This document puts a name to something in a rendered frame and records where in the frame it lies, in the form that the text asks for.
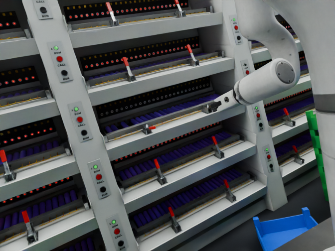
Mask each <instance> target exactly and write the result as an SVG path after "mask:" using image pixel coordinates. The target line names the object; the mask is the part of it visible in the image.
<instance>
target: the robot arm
mask: <svg viewBox="0 0 335 251"><path fill-rule="evenodd" d="M234 1H235V7H236V13H237V19H238V25H239V29H240V32H241V34H242V36H243V37H245V38H247V39H251V40H256V41H259V42H261V43H262V44H264V45H265V46H266V48H267V49H268V51H269V52H270V55H271V58H272V61H271V62H269V63H268V64H266V65H264V66H263V67H261V68H259V69H258V70H256V71H254V72H252V73H251V74H249V75H247V76H246V77H244V78H242V79H241V80H239V81H238V82H236V84H235V86H234V88H233V90H231V91H229V92H227V93H225V94H223V95H222V96H220V97H218V98H216V99H215V100H214V103H213V104H211V105H210V106H211V109H212V111H213V112H216V111H218V112H219V113H220V112H223V111H226V110H229V109H232V108H235V107H237V106H239V105H246V106H249V105H252V104H254V103H257V102H259V101H261V100H264V99H266V98H269V97H271V96H274V95H276V94H279V93H281V92H283V91H286V90H288V89H290V88H292V87H294V86H295V85H296V84H297V83H298V81H299V79H300V60H299V53H298V48H297V45H296V42H295V40H294V38H293V36H292V35H291V34H290V33H289V31H288V30H287V29H286V28H285V27H283V26H282V25H281V24H280V23H279V22H278V21H277V20H276V18H275V15H274V10H275V11H276V12H277V13H279V14H280V15H281V16H282V17H283V18H284V19H285V20H286V22H287V23H288V24H289V25H290V26H291V28H292V29H293V31H294V32H295V34H296V35H297V37H298V39H299V41H300V43H301V45H302V48H303V51H304V54H305V57H306V61H307V65H308V69H309V74H310V79H311V85H312V91H313V97H314V103H315V109H316V110H315V111H316V117H317V124H318V131H319V137H320V144H321V150H322V157H323V164H324V170H325V177H326V184H327V190H328V197H329V204H330V210H331V217H332V224H333V230H334V237H335V0H234Z"/></svg>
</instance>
